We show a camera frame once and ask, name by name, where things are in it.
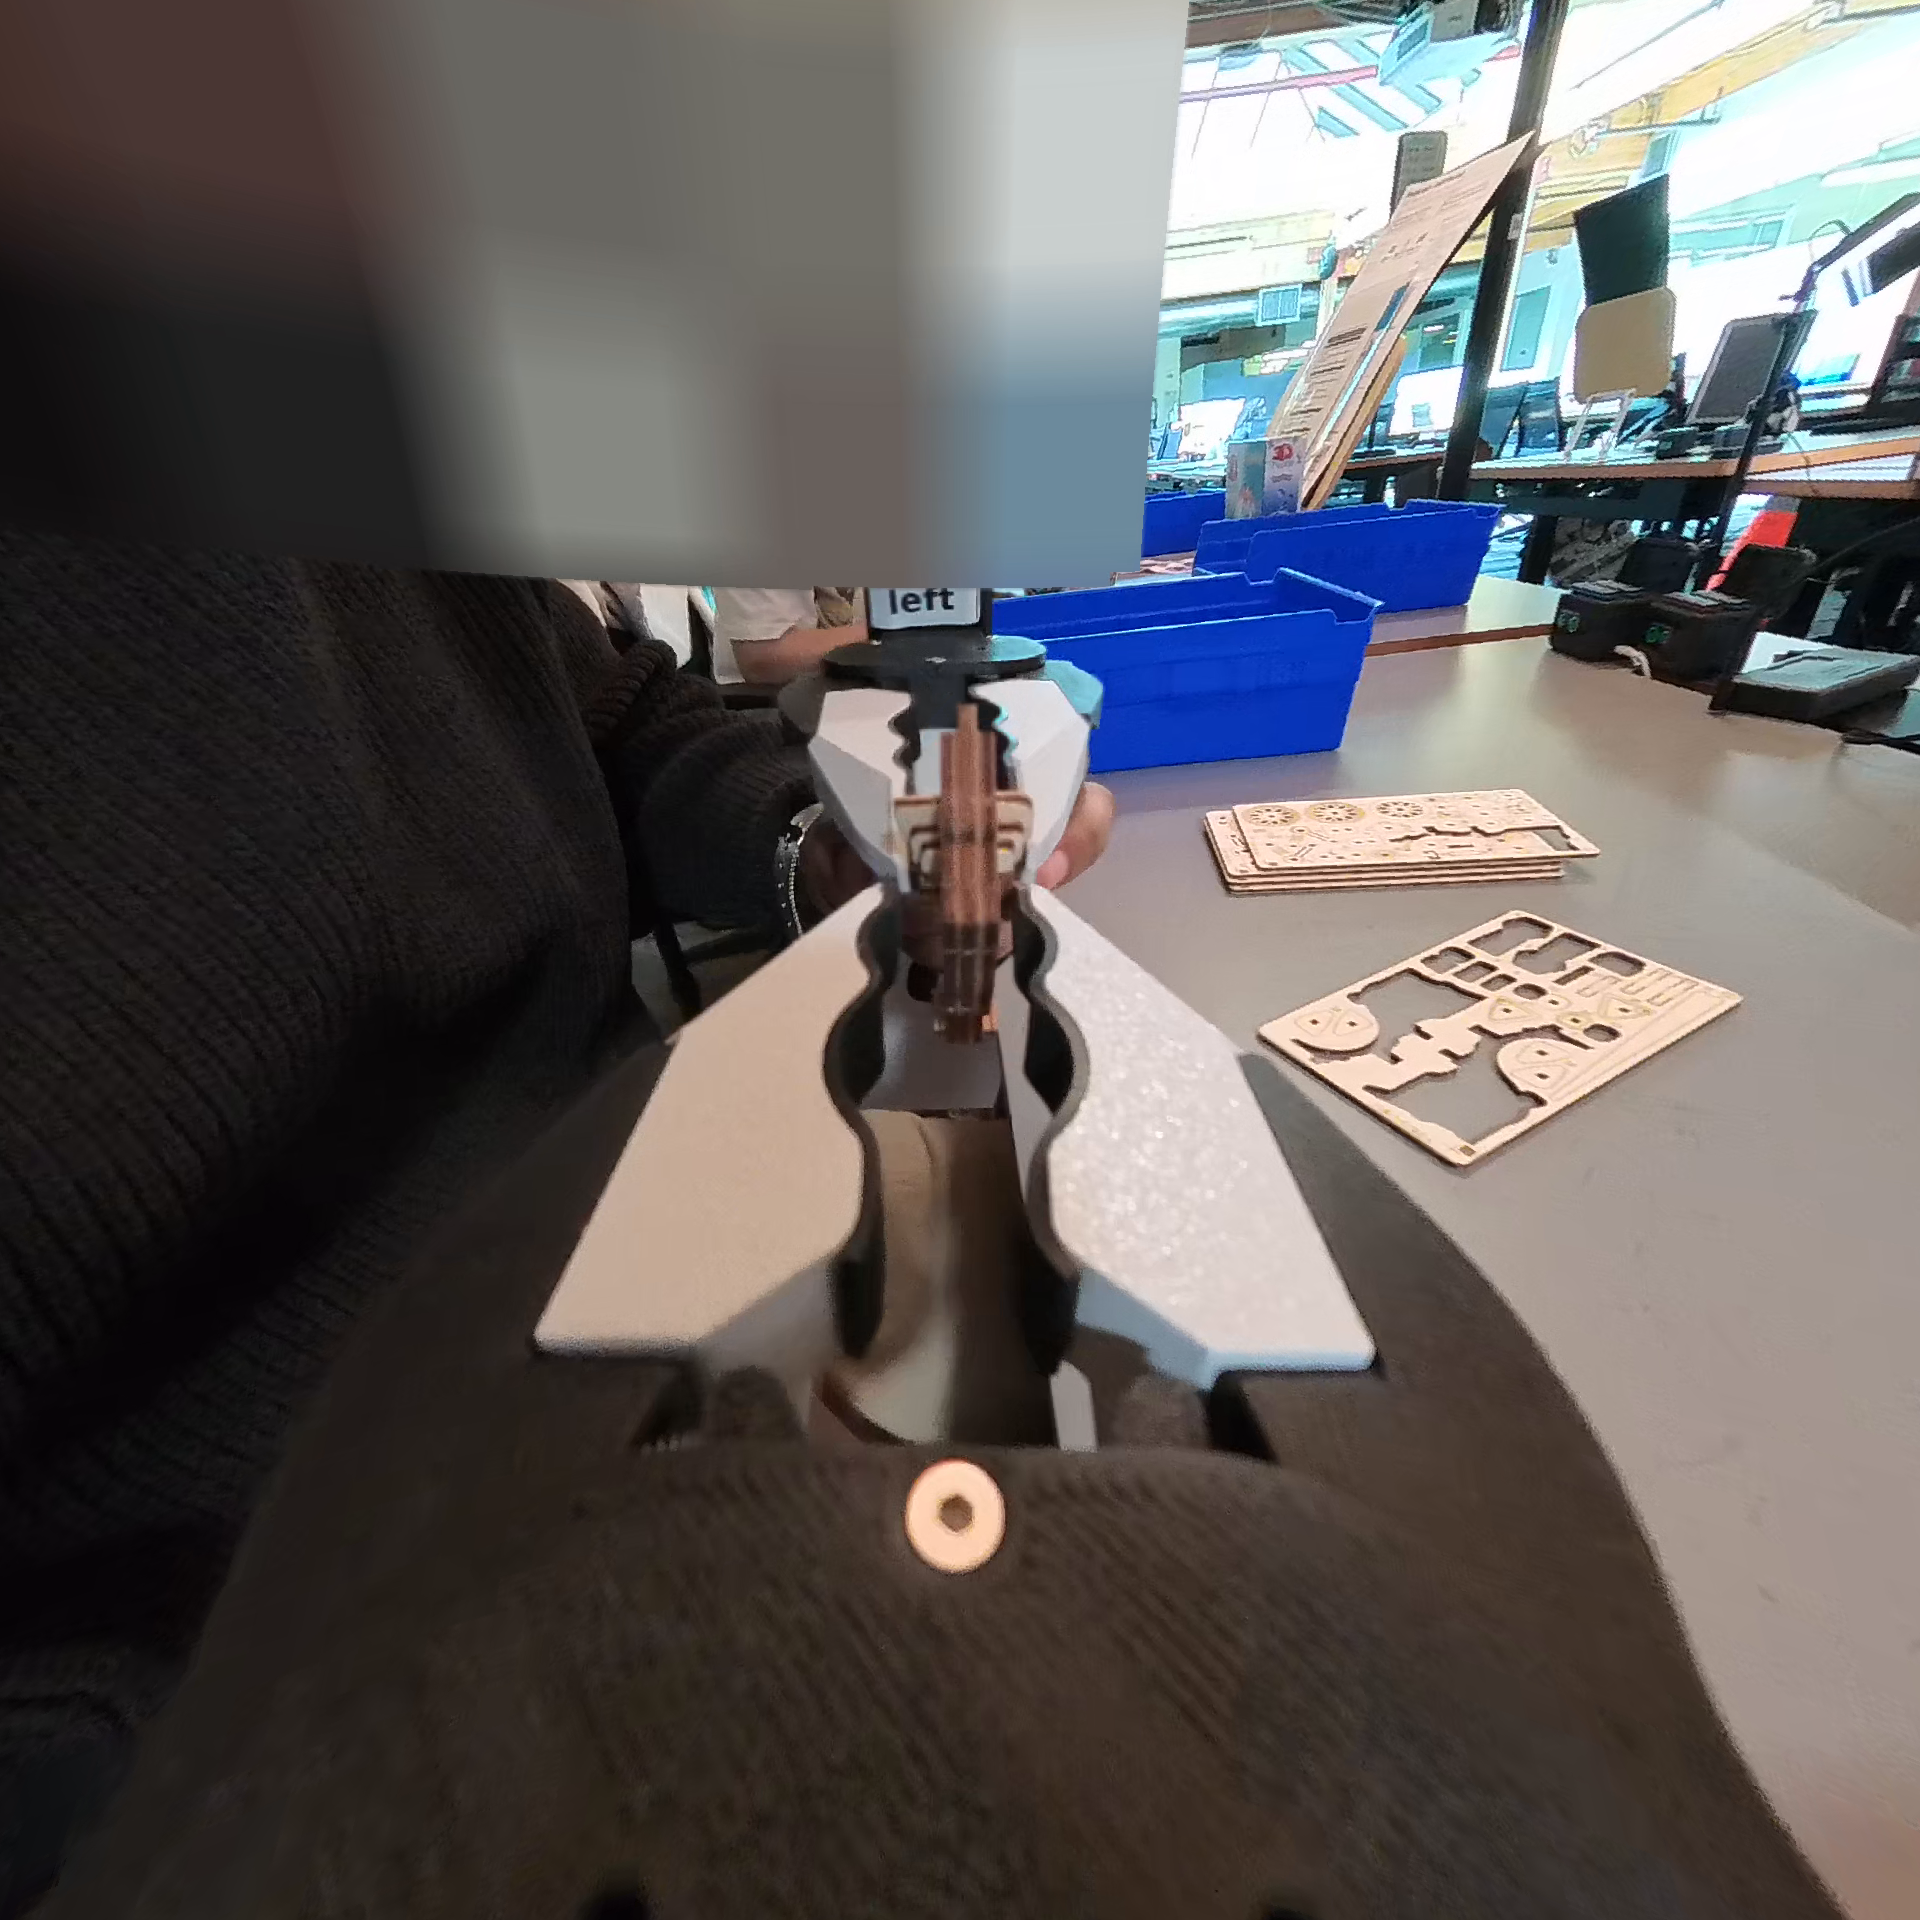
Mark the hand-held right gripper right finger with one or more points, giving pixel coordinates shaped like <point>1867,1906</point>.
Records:
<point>1188,1188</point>

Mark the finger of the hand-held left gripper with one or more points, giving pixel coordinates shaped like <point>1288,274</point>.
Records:
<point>1042,749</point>
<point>864,767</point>

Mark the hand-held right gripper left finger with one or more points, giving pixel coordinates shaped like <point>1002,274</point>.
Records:
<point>721,1169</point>

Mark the wooden model assembly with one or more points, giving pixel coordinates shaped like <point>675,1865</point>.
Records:
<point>960,899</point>

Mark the person's left forearm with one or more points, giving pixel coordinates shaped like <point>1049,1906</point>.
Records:
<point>707,796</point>

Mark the grey desk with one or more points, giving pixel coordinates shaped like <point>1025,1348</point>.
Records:
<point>1650,1378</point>

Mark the person's left hand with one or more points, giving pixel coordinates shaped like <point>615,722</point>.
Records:
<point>1088,834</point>

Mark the large blue plastic bin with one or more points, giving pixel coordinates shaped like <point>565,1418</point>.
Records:
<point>1200,675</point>

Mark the small blue plastic bin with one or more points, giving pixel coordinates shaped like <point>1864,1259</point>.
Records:
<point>1178,524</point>

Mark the punched wooden puzzle sheet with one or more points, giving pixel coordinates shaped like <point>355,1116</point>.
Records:
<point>1500,1037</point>

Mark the colourful printed box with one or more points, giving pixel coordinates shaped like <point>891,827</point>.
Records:
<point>1266,479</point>

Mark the stack of wooden puzzle sheets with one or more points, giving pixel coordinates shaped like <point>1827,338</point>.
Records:
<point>1395,840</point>

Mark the long blue plastic bin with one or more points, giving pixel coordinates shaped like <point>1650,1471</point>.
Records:
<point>1351,547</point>

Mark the black knit sweater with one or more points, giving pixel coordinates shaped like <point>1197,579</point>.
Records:
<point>303,975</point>

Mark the brown cardboard sign board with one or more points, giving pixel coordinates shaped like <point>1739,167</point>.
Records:
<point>1395,314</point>

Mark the black battery charger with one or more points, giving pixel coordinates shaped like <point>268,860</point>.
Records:
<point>1650,632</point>

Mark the black pillar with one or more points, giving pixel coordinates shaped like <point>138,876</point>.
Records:
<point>1507,226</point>

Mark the background wooden table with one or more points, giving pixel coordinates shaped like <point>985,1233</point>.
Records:
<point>1697,459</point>

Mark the flat black device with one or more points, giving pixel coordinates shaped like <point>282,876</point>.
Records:
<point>1818,685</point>

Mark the black monitor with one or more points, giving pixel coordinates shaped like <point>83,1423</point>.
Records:
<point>1747,366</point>

